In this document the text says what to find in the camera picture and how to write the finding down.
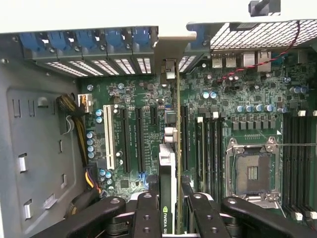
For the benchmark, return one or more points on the CPU socket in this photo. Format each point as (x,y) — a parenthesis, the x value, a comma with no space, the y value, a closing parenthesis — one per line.
(250,173)

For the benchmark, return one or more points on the open black PC case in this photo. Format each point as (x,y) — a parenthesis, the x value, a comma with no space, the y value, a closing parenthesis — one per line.
(32,56)

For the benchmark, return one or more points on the blue slot cover clip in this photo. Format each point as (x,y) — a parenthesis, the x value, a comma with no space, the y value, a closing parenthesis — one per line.
(199,37)
(88,39)
(116,38)
(59,41)
(141,37)
(32,42)

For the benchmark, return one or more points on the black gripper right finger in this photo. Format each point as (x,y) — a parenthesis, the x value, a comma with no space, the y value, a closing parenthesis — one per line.
(205,218)

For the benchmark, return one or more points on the long black expansion slot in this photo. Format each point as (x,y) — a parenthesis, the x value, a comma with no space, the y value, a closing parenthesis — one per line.
(186,138)
(140,141)
(125,141)

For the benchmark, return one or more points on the white expansion slot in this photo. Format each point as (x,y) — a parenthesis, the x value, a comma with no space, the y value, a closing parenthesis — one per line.
(109,138)

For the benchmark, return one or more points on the green Dell motherboard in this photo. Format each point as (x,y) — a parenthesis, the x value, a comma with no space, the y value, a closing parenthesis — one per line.
(193,86)

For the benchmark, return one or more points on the black RAM slot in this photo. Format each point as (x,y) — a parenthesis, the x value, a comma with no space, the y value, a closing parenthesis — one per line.
(286,161)
(302,161)
(208,153)
(311,161)
(294,161)
(222,153)
(215,153)

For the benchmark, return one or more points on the short black expansion slot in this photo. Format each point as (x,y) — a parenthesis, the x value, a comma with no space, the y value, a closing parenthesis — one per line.
(154,116)

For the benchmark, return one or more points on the thin metal locking lever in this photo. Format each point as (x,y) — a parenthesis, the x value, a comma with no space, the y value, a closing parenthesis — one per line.
(297,145)

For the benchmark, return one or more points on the metal socket cover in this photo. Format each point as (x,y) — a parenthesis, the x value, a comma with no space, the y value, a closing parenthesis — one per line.
(257,199)

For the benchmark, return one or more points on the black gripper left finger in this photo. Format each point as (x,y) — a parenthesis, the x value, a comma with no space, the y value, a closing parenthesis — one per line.
(148,218)

